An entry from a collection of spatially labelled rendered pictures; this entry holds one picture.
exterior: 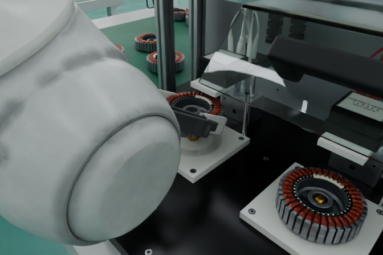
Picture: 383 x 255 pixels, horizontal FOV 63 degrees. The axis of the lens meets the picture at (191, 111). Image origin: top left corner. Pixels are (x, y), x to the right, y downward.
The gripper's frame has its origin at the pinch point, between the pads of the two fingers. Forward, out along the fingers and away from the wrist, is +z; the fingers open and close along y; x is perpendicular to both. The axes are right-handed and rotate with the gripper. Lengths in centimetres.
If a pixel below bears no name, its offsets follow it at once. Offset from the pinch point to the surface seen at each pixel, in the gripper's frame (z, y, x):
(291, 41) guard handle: -24.0, 24.1, 11.6
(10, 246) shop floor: 17, -75, -87
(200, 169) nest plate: -1.3, 7.0, -7.6
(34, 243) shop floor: 24, -69, -83
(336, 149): 0.4, 23.9, 4.4
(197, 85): 0.3, -1.1, 4.6
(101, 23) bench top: 35, -90, 9
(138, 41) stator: 25, -51, 8
